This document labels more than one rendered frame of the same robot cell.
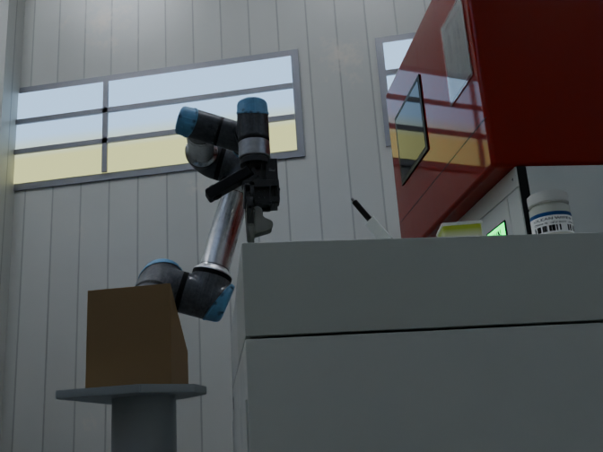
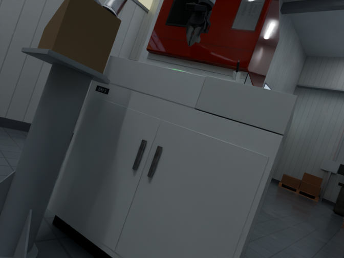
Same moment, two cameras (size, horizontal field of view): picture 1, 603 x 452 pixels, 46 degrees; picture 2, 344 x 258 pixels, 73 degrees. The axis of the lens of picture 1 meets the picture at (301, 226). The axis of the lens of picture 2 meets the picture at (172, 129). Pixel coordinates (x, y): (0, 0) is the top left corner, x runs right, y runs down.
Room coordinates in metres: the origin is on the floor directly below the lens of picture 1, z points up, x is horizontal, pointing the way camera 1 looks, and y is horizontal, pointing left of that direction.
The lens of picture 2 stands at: (0.92, 0.98, 0.71)
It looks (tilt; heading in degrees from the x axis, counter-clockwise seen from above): 0 degrees down; 304
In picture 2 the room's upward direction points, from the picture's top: 20 degrees clockwise
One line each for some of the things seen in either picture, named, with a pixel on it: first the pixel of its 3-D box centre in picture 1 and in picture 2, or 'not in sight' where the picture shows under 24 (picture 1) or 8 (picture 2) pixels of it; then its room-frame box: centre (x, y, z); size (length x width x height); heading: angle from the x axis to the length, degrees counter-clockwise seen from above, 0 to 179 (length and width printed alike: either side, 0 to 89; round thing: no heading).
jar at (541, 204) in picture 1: (551, 221); not in sight; (1.22, -0.44, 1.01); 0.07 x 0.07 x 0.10
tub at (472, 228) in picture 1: (460, 244); not in sight; (1.29, -0.29, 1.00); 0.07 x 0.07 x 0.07; 88
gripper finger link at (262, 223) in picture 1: (259, 225); (196, 38); (1.55, 0.09, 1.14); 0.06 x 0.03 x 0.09; 97
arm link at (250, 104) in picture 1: (252, 123); not in sight; (1.57, 0.10, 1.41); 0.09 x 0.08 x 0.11; 11
